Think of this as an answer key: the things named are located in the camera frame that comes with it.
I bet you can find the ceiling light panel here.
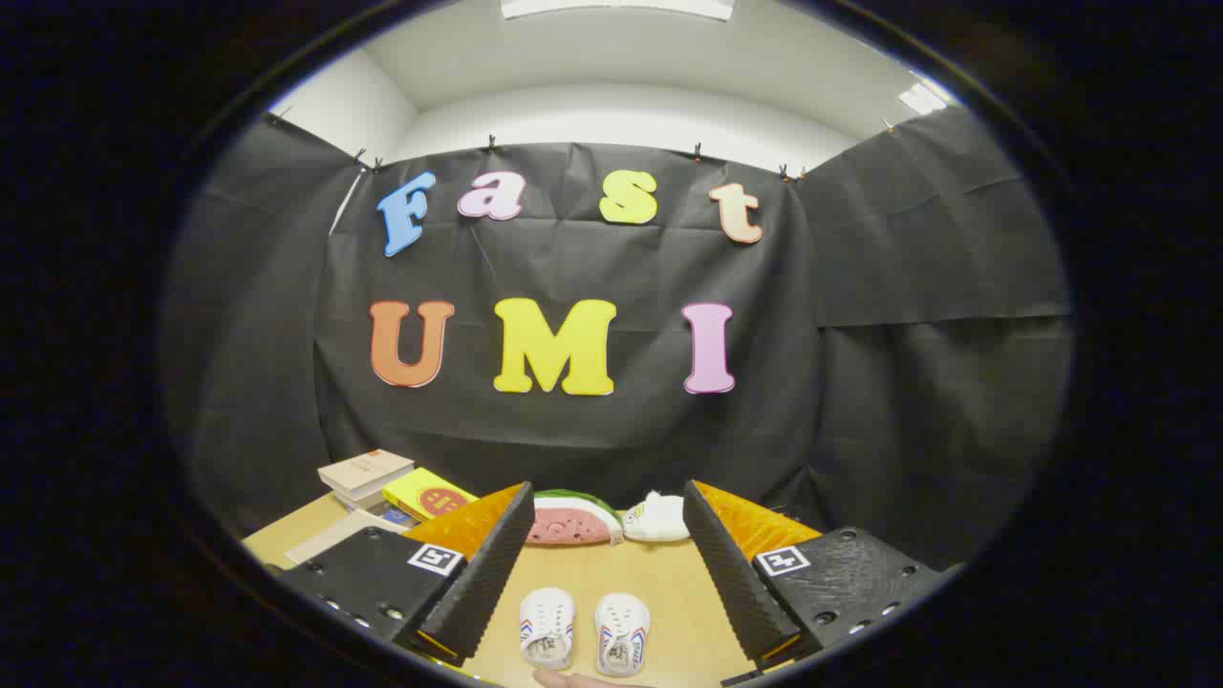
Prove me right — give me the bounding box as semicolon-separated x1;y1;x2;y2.
500;0;737;22
896;82;949;117

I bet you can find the cream fabric storage box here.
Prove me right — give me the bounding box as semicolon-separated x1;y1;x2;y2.
285;510;414;567

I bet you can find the beige book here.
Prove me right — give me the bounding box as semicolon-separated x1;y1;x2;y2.
317;448;416;511

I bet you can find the watermelon plush toy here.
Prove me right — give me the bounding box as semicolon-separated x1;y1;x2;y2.
524;489;625;548

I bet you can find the row of black cloth clips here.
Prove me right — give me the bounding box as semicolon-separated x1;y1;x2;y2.
272;107;899;183

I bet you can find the white plush toy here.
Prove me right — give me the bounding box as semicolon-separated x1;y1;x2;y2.
621;490;691;544

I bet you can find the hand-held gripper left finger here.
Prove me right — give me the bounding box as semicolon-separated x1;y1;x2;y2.
275;481;537;668

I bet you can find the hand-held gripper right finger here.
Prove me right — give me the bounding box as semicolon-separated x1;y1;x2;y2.
681;480;965;673

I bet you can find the yellow book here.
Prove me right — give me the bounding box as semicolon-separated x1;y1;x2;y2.
382;467;479;525

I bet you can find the white canvas shoe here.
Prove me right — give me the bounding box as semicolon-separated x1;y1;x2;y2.
519;587;576;671
594;592;653;678

